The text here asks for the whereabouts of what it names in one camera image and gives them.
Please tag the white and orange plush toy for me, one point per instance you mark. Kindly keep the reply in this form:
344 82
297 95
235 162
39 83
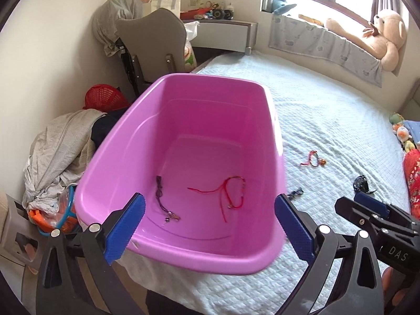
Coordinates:
402 134

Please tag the grey plastic stool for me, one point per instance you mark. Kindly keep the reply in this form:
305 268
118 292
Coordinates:
16 229

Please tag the light blue quilted blanket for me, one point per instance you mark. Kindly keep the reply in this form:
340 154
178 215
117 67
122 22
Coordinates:
328 115

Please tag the orange and blue plastic toy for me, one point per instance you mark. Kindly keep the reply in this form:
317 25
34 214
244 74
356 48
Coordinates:
42 221

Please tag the white plastic bag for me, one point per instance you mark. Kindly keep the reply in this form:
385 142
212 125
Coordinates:
190 39

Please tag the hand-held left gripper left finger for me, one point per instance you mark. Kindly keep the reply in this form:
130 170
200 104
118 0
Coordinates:
126 228

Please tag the red toy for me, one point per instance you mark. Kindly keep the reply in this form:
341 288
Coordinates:
193 14

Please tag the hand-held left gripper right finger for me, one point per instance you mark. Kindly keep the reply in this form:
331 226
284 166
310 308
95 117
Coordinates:
295 229

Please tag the red floral pillow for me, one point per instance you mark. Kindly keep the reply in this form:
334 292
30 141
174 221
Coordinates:
413 183

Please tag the beige teddy bear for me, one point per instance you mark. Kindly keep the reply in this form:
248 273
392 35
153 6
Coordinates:
387 26

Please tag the yellow plush toy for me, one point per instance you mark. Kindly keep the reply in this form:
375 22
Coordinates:
409 146

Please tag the toy car with black wheels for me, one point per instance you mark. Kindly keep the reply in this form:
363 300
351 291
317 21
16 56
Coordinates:
221 13

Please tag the blue shark plush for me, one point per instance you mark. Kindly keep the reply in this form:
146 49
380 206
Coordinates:
282 5

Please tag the person's right hand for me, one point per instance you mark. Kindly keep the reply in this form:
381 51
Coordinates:
388 285

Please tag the pale printed window seat cloth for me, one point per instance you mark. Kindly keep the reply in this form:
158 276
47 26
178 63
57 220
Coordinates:
328 46

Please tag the grey checked cloth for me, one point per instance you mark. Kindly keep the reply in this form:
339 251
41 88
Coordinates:
59 157

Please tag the red plastic basket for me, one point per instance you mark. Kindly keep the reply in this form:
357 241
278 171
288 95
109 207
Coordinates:
103 96

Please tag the pink plastic tub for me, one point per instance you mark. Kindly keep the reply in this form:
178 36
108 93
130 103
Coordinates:
203 121

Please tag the dark cloth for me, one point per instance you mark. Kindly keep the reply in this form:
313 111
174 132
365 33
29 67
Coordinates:
105 128

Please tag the grey padded bed panel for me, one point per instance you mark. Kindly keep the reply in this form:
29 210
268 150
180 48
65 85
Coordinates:
411 101

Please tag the black wrist watch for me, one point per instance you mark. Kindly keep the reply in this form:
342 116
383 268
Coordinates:
360 182

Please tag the green plush toy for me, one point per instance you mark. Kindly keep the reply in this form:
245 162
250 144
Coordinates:
396 118

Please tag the grey bedside cabinet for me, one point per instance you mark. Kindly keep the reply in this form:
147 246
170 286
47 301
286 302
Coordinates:
223 34

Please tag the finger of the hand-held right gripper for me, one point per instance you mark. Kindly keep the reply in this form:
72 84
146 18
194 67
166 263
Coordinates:
370 203
352 211

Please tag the blue pillow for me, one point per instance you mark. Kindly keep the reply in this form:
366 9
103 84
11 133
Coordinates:
412 131

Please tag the grey chair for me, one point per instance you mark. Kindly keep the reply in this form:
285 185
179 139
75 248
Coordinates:
154 39

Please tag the white tote bag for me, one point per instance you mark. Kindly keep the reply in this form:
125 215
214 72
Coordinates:
164 3

